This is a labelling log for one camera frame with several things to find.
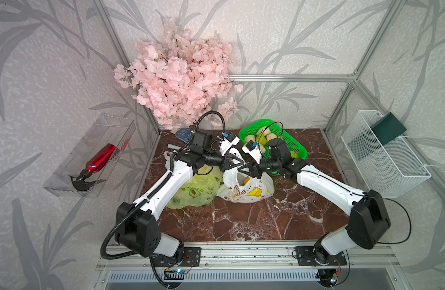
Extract white printed plastic bag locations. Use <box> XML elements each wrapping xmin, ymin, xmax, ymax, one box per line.
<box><xmin>217</xmin><ymin>169</ymin><xmax>275</xmax><ymax>204</ymax></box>

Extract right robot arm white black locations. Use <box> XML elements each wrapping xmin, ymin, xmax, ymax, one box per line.
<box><xmin>243</xmin><ymin>138</ymin><xmax>391</xmax><ymax>264</ymax></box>

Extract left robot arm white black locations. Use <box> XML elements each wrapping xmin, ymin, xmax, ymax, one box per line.
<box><xmin>100</xmin><ymin>131</ymin><xmax>244</xmax><ymax>263</ymax></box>

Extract green plastic basket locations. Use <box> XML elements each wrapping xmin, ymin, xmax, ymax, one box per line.
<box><xmin>239</xmin><ymin>119</ymin><xmax>308</xmax><ymax>159</ymax></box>

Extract blue tag at vase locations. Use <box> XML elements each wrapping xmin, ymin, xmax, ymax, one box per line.
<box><xmin>175</xmin><ymin>128</ymin><xmax>192</xmax><ymax>142</ymax></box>

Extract white pear left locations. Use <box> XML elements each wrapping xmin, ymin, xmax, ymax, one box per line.
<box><xmin>244</xmin><ymin>135</ymin><xmax>256</xmax><ymax>143</ymax></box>

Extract green avocado plastic bag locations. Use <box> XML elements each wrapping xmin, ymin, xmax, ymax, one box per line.
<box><xmin>166</xmin><ymin>166</ymin><xmax>223</xmax><ymax>209</ymax></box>

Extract pink cherry blossom bouquet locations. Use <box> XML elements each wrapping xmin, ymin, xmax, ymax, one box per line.
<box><xmin>114</xmin><ymin>18</ymin><xmax>244</xmax><ymax>130</ymax></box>

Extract dark green card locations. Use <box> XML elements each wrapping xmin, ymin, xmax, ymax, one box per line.
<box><xmin>371</xmin><ymin>112</ymin><xmax>407</xmax><ymax>146</ymax></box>

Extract red spray bottle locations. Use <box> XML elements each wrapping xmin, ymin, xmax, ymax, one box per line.
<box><xmin>70</xmin><ymin>143</ymin><xmax>117</xmax><ymax>192</ymax></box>

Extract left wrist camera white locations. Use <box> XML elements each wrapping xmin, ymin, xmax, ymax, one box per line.
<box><xmin>219</xmin><ymin>132</ymin><xmax>240</xmax><ymax>156</ymax></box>

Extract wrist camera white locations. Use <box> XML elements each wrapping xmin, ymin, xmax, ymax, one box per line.
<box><xmin>219</xmin><ymin>132</ymin><xmax>240</xmax><ymax>156</ymax></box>
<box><xmin>242</xmin><ymin>140</ymin><xmax>262</xmax><ymax>164</ymax></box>

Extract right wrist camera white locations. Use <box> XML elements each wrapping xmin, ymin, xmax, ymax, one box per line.
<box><xmin>242</xmin><ymin>140</ymin><xmax>262</xmax><ymax>164</ymax></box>

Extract white wire mesh basket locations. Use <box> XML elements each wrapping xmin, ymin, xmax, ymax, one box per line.
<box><xmin>341</xmin><ymin>110</ymin><xmax>432</xmax><ymax>198</ymax></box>

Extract clear wall tray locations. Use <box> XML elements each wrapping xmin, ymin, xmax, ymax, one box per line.
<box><xmin>43</xmin><ymin>113</ymin><xmax>135</xmax><ymax>198</ymax></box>

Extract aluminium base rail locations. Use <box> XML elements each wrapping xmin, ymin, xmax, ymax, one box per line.
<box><xmin>95</xmin><ymin>240</ymin><xmax>402</xmax><ymax>271</ymax></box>

